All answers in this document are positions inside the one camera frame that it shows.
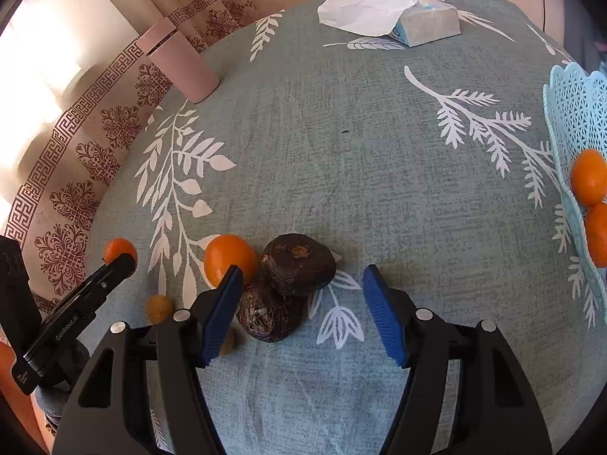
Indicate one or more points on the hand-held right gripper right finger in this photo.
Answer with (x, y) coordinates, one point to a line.
(381, 313)

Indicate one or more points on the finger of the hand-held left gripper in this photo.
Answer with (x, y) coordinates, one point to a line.
(111, 275)

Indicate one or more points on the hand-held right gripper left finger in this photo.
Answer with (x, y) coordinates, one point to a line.
(220, 313)

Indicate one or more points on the small orange tangerine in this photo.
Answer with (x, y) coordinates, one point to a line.
(590, 177)
(118, 248)

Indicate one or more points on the large dark water chestnut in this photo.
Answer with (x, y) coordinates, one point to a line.
(298, 265)

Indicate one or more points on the large orange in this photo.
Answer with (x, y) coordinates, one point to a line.
(598, 234)

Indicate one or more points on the light blue plastic basket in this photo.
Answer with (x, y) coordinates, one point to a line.
(576, 118)

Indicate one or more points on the brown longan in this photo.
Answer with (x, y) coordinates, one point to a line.
(228, 341)
(159, 307)

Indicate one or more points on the medium orange tangerine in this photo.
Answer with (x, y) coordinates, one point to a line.
(227, 258)

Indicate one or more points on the beige patterned curtain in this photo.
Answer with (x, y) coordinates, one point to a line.
(71, 128)

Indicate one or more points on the pink thermos bottle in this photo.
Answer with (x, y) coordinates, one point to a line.
(185, 61)

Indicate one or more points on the tissue box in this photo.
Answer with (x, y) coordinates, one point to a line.
(427, 23)

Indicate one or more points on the white tissue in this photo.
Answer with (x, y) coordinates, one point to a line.
(365, 9)

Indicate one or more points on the grey sofa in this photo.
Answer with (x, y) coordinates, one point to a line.
(588, 33)

